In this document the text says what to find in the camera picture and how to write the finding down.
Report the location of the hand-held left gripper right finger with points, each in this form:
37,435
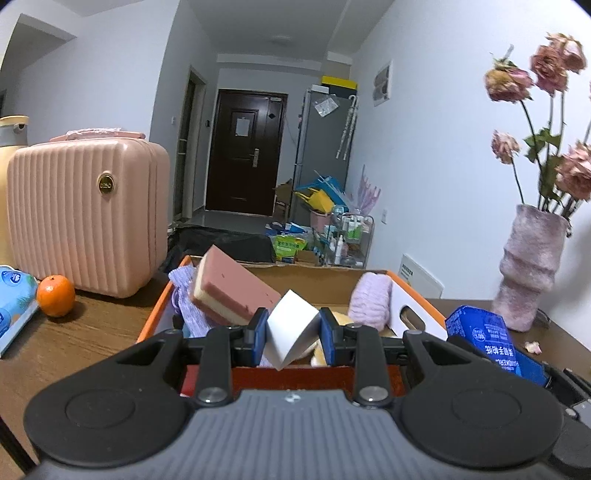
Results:
327,337

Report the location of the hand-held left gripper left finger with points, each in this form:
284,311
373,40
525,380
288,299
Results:
261,332

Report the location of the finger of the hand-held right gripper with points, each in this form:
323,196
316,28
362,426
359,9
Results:
572,383

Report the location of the white wedge sponge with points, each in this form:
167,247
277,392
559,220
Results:
291,327

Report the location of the red printed cardboard box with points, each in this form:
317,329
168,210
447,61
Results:
300,381

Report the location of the purple fluffy headband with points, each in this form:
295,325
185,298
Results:
369,300

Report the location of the pink layered sponge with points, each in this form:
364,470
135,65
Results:
231,281

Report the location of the purple knitted cloth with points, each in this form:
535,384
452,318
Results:
184,295

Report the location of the blue tissue pack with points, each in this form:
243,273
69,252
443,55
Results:
489,332

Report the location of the fallen pink petal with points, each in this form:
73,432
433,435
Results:
533,346

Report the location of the small brown cardboard box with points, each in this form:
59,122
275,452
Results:
308,257

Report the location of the green printed bag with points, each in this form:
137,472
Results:
288,247

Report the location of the black duffel bag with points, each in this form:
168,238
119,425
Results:
231,244

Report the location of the pink trash bin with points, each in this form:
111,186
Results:
320,220

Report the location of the purple textured vase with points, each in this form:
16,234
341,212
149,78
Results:
531,263

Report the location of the yellow bag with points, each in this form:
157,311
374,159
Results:
316,201

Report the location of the dark brown entrance door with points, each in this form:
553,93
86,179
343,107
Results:
244,184

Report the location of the blue plastic bag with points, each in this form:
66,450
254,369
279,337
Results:
330,187

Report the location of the grey refrigerator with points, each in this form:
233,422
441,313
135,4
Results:
318,152

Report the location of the grey interior door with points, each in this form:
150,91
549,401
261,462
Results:
189,147

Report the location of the clear folded umbrella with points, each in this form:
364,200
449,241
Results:
344,138

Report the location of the orange mandarin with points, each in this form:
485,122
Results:
55,295

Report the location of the pink ribbed suitcase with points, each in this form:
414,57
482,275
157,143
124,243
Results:
83,217

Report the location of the clear pouch on refrigerator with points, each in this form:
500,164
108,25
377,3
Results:
326,106

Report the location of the yellow flat box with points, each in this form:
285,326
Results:
339,82

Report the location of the yellow insulated bottle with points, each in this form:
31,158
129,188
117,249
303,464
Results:
7,194

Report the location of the white wall panel box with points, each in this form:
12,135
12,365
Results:
422,277

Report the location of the purple feathery wall decoration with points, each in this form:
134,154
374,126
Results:
367,191

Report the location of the white wall fuse box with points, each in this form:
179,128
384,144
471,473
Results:
382,83

